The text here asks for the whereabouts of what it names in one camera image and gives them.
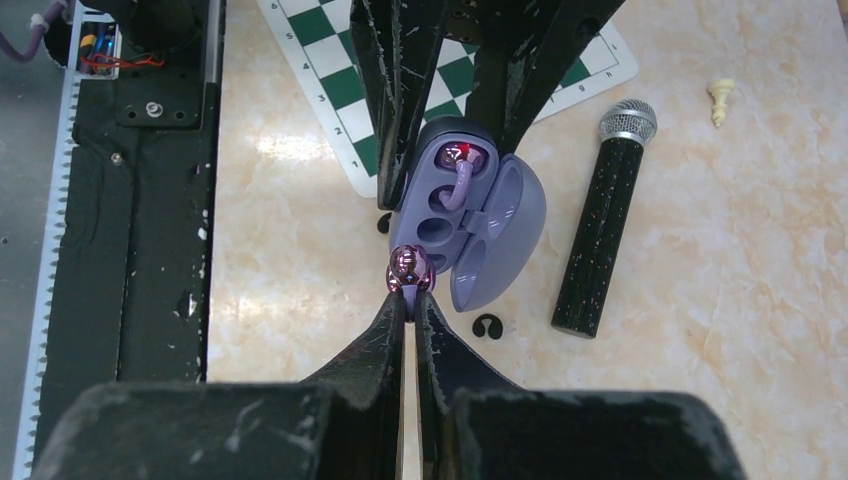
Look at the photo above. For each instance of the black earbud lower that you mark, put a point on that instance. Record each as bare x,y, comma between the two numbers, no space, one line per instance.
383,223

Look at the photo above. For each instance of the black earbud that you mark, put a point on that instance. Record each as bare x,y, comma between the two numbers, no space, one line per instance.
383,223
488,325

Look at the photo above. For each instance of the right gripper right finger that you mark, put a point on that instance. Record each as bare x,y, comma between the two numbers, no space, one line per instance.
477,424

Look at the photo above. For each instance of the purple earbud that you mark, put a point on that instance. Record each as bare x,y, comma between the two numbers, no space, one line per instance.
410,272
465,160

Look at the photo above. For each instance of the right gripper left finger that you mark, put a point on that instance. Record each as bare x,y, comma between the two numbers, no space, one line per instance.
341,422

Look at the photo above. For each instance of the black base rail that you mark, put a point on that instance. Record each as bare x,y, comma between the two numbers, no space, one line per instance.
124,278

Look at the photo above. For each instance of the black earbud upper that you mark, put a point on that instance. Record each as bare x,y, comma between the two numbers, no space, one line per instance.
488,325

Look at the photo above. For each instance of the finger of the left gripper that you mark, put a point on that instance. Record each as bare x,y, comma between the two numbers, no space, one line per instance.
397,44
525,48

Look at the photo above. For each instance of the black glitter microphone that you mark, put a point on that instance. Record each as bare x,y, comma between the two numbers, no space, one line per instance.
625,130

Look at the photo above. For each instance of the lavender earbud charging case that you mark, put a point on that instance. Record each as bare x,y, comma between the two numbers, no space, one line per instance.
484,244

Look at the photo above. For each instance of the cream chess pawn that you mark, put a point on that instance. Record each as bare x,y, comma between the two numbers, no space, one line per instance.
720,90

